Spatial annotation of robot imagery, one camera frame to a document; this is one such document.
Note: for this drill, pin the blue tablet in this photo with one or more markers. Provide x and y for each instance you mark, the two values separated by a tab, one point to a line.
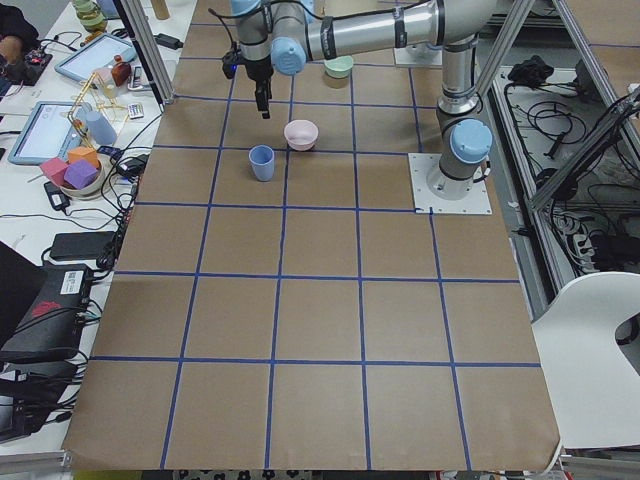
98	53
47	134

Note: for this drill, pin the black laptop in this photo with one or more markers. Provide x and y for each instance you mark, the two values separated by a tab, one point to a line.
41	308

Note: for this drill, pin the aluminium frame post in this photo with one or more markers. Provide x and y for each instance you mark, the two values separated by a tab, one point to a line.
135	21

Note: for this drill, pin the green bowl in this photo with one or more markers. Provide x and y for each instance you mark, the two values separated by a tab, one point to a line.
339	67

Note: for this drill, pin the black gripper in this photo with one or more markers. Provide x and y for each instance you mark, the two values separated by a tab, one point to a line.
258	70

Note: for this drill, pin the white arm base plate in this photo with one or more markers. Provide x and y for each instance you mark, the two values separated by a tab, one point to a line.
434	193

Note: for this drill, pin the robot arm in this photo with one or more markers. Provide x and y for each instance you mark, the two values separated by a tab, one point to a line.
283	36

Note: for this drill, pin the pink bowl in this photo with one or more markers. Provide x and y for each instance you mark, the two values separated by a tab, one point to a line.
301	135

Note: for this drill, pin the white chair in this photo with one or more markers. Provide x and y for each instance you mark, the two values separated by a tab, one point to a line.
593	387

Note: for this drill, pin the blue cup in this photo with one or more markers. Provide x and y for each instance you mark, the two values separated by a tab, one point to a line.
262	160

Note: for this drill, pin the bowl of foam blocks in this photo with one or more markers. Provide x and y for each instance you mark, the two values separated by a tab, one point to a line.
80	175

